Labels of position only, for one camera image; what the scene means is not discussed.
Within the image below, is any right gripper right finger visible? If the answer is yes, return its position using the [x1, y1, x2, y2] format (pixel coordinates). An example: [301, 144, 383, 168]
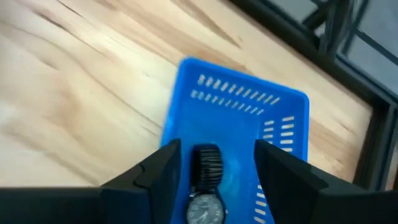
[254, 139, 330, 224]

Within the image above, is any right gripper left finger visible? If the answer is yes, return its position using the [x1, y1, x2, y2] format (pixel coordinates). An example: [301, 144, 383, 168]
[101, 138, 183, 224]

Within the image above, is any black wrist watch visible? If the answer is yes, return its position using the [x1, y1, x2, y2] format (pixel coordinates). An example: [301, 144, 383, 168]
[185, 143, 228, 224]

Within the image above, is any blue plastic basket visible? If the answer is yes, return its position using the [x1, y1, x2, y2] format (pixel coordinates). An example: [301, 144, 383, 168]
[160, 57, 310, 224]

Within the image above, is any black metal table frame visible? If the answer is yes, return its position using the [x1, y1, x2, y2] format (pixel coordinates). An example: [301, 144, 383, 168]
[229, 0, 398, 190]

